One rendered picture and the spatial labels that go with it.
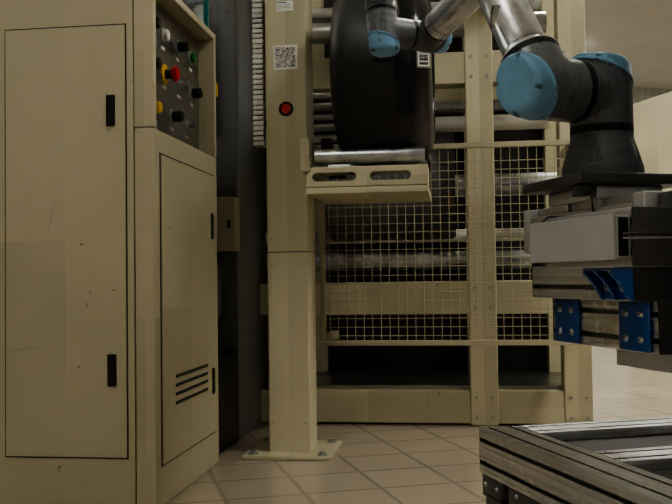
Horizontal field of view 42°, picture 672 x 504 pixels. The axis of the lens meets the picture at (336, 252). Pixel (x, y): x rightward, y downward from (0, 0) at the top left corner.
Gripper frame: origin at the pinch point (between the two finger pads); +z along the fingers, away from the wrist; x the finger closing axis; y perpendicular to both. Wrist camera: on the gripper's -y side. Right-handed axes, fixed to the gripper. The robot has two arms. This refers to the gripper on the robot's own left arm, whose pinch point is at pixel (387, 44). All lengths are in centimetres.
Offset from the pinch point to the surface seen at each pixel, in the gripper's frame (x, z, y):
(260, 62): 41.1, 21.5, 4.0
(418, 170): -8.0, 14.2, -32.8
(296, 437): 30, 32, -111
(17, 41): 86, -44, -13
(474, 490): -23, -6, -120
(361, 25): 7.7, 1.9, 6.7
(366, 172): 7.1, 14.2, -33.1
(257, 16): 42, 20, 18
